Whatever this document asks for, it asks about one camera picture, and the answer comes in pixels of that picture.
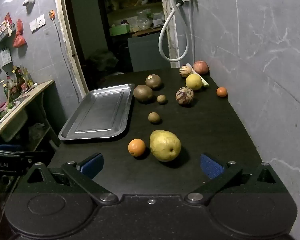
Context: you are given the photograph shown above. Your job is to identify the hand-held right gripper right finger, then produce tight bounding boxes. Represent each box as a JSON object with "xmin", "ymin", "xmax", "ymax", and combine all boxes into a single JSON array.
[{"xmin": 185, "ymin": 153, "xmax": 288, "ymax": 204}]

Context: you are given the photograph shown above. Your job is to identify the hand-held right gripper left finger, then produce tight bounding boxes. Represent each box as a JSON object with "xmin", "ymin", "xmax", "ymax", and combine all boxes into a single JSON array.
[{"xmin": 17, "ymin": 152, "xmax": 119, "ymax": 204}]

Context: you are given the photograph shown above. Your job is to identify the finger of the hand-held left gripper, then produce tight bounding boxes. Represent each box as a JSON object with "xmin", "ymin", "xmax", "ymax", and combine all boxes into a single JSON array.
[
  {"xmin": 0, "ymin": 149, "xmax": 52, "ymax": 167},
  {"xmin": 0, "ymin": 142, "xmax": 24, "ymax": 153}
]

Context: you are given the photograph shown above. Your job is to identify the orange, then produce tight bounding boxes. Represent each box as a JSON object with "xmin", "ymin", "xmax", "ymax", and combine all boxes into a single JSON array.
[{"xmin": 128, "ymin": 139, "xmax": 146, "ymax": 157}]

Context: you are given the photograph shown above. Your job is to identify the yellow-green pear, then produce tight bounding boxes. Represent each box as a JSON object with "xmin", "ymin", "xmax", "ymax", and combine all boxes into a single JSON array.
[{"xmin": 149, "ymin": 130, "xmax": 182, "ymax": 162}]

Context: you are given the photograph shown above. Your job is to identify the stainless steel tray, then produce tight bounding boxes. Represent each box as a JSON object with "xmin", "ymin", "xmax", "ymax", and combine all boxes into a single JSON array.
[{"xmin": 58, "ymin": 83, "xmax": 135, "ymax": 142}]

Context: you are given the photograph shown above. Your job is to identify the round yellow citrus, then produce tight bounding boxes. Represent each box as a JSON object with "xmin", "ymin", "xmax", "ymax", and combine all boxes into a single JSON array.
[{"xmin": 185, "ymin": 73, "xmax": 203, "ymax": 91}]

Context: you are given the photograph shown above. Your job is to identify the brown kiwi with sticker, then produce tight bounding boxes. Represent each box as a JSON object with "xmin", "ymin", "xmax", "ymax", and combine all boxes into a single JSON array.
[{"xmin": 145, "ymin": 74, "xmax": 162, "ymax": 90}]

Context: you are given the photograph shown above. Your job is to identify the crumpled bag under counter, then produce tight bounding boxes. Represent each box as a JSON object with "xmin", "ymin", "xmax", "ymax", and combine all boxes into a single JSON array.
[{"xmin": 27, "ymin": 122, "xmax": 47, "ymax": 140}]

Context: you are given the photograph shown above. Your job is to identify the green leafy vegetables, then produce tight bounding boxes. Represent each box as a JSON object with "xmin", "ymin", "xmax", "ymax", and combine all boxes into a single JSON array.
[{"xmin": 0, "ymin": 101, "xmax": 15, "ymax": 128}]

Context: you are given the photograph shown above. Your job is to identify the beige kitchen counter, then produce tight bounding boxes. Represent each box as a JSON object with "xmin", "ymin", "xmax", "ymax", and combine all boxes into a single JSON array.
[{"xmin": 0, "ymin": 80, "xmax": 55, "ymax": 143}]

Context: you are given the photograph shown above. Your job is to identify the cluster of condiment bottles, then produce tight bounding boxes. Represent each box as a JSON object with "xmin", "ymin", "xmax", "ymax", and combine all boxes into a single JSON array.
[{"xmin": 2, "ymin": 66, "xmax": 34, "ymax": 100}]

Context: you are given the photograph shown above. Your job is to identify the white paper holder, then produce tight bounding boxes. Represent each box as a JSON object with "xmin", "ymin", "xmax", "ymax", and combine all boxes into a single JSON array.
[{"xmin": 0, "ymin": 49, "xmax": 12, "ymax": 67}]

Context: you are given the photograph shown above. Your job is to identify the red apple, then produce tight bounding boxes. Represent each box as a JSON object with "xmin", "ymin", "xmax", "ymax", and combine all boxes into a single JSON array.
[{"xmin": 193, "ymin": 60, "xmax": 210, "ymax": 75}]

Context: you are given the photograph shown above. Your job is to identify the large red hanging bag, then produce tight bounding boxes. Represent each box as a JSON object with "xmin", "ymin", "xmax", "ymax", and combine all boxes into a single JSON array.
[{"xmin": 13, "ymin": 35, "xmax": 28, "ymax": 48}]

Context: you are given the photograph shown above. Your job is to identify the dark plastic bag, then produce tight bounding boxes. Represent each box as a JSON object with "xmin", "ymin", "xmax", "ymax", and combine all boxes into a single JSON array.
[{"xmin": 86, "ymin": 50, "xmax": 119, "ymax": 73}]

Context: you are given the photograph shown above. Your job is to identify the grey cabinet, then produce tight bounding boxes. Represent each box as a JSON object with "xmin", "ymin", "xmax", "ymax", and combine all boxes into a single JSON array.
[{"xmin": 127, "ymin": 32, "xmax": 171, "ymax": 72}]

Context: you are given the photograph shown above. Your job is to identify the thin grey pipe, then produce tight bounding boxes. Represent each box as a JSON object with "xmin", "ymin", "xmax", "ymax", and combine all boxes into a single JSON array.
[{"xmin": 189, "ymin": 1, "xmax": 195, "ymax": 60}]

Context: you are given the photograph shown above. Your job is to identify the green cardboard box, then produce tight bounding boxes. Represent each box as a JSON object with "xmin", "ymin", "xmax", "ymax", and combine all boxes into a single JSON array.
[{"xmin": 109, "ymin": 24, "xmax": 130, "ymax": 36}]

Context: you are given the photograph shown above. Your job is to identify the clear plastic bags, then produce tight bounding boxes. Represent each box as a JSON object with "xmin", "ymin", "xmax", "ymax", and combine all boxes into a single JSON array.
[{"xmin": 136, "ymin": 9, "xmax": 165, "ymax": 29}]

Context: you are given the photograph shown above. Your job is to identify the black wall cable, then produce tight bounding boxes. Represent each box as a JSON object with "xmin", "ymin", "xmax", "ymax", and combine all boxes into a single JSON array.
[{"xmin": 52, "ymin": 17, "xmax": 81, "ymax": 104}]

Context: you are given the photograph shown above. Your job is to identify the wall rack with packets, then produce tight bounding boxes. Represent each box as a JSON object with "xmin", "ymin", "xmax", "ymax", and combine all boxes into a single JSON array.
[{"xmin": 0, "ymin": 12, "xmax": 17, "ymax": 44}]

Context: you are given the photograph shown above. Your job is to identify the white wall switch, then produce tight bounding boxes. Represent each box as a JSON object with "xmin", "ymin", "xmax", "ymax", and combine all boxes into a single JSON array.
[{"xmin": 29, "ymin": 14, "xmax": 46, "ymax": 33}]

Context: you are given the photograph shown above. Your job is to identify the white door frame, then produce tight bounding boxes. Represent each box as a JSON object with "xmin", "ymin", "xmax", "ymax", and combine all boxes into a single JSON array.
[{"xmin": 52, "ymin": 0, "xmax": 180, "ymax": 98}]

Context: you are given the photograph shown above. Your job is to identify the white flexible hose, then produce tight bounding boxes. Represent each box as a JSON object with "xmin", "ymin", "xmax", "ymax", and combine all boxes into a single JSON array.
[{"xmin": 158, "ymin": 0, "xmax": 190, "ymax": 62}]

